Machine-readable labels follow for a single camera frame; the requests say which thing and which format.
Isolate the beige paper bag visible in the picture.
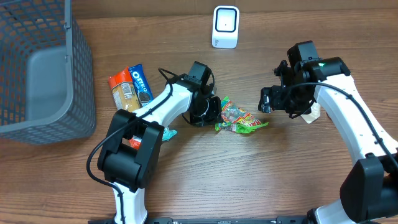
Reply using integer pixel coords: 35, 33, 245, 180
301, 103, 321, 124

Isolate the green snack packet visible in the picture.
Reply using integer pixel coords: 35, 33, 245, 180
215, 96, 269, 134

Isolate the teal snack packet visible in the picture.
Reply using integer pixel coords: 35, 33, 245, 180
162, 127, 178, 141

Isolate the blue Oreo cookie pack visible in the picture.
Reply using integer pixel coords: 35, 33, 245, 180
128, 64, 154, 107

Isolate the red snack packet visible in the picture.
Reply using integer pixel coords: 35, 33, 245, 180
108, 65, 144, 150

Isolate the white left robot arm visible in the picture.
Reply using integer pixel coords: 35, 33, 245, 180
90, 62, 222, 223

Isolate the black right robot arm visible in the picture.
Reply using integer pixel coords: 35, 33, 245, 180
258, 40, 397, 223

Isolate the white barcode scanner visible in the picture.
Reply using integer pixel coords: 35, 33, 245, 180
211, 5, 240, 49

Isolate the dark grey plastic basket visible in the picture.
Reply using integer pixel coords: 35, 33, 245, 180
1, 0, 96, 145

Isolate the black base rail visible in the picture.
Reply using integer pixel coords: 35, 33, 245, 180
88, 216, 312, 224

